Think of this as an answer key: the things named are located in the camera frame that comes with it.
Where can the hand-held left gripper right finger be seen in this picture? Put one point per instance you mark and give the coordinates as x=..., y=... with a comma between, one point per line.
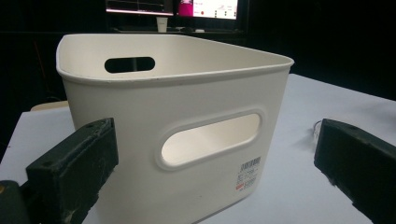
x=358, y=161

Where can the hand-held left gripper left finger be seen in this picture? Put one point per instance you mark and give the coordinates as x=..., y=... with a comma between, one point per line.
x=73, y=168

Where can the white plastic basket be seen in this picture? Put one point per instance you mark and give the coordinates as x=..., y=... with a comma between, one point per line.
x=149, y=118

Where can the beige wooden board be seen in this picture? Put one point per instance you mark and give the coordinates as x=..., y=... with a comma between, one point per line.
x=49, y=106

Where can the white paper cup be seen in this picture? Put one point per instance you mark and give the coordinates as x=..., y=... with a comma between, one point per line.
x=162, y=24

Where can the computer monitor with dark screen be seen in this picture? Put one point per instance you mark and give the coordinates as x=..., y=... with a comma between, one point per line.
x=140, y=6

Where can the computer monitor with pink screen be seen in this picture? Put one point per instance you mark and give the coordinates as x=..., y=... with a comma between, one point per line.
x=214, y=7

